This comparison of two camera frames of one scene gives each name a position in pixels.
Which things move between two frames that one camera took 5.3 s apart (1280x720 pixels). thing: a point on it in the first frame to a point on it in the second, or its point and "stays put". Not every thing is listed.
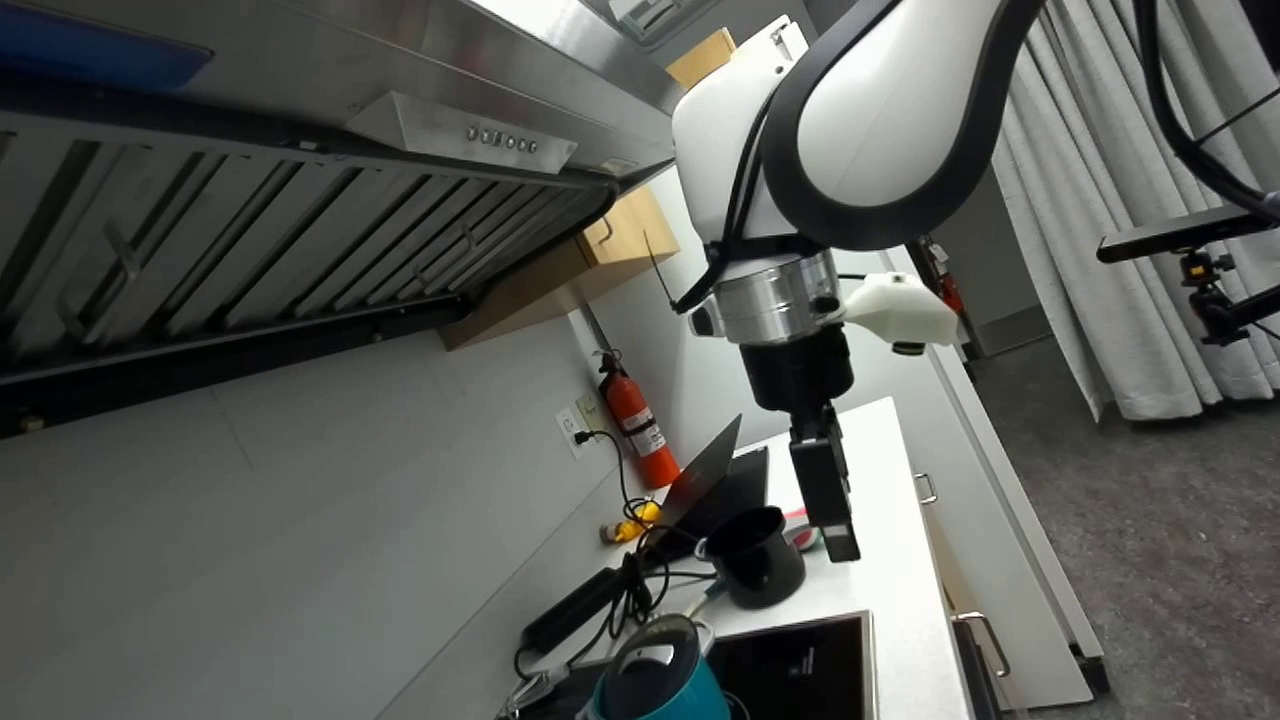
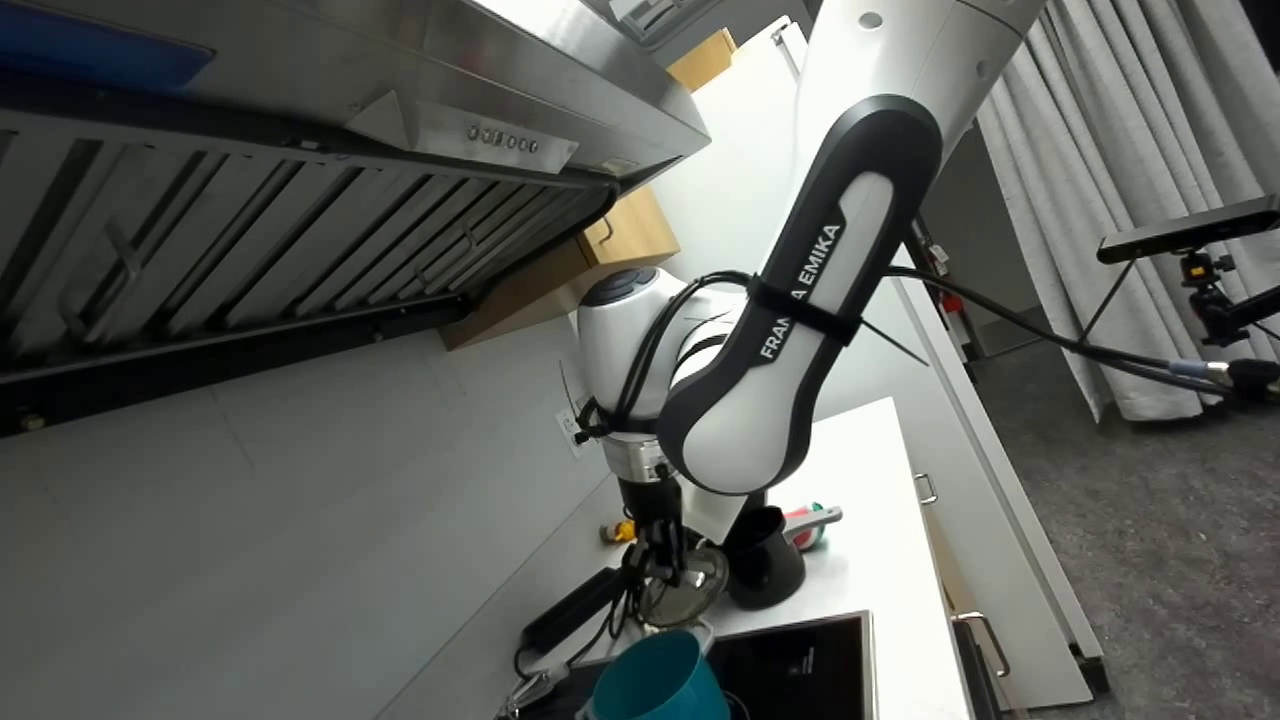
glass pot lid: x=647 y=661 to x=692 y=593
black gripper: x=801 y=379 to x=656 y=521
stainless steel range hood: x=203 y=188 stays put
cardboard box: x=620 y=239 stays put
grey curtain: x=1095 y=159 stays put
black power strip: x=608 y=587 stays put
